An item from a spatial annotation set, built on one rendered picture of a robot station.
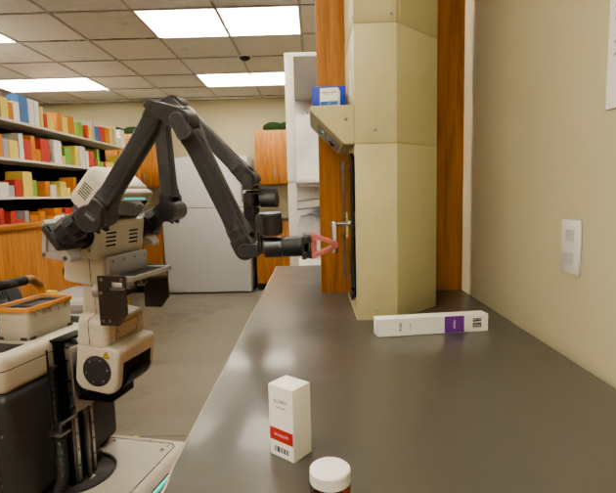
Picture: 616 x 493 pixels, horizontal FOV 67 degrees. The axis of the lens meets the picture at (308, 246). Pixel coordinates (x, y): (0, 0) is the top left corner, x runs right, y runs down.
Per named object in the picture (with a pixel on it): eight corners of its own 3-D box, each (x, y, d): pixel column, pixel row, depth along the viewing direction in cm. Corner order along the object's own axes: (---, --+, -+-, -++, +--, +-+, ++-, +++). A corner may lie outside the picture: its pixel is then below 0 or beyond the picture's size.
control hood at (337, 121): (345, 154, 154) (345, 123, 153) (354, 144, 122) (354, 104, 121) (311, 155, 154) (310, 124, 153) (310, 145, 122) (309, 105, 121)
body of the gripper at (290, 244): (308, 232, 135) (283, 233, 135) (308, 235, 125) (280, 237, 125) (309, 254, 136) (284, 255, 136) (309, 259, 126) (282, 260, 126)
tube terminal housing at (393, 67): (421, 293, 159) (422, 57, 150) (449, 318, 127) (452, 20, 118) (348, 294, 159) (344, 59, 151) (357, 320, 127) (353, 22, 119)
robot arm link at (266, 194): (249, 174, 174) (242, 174, 165) (279, 173, 171) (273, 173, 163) (250, 206, 175) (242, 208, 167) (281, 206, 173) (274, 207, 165)
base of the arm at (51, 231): (69, 224, 144) (39, 227, 133) (86, 207, 142) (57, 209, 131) (85, 246, 144) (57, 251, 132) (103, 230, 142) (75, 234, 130)
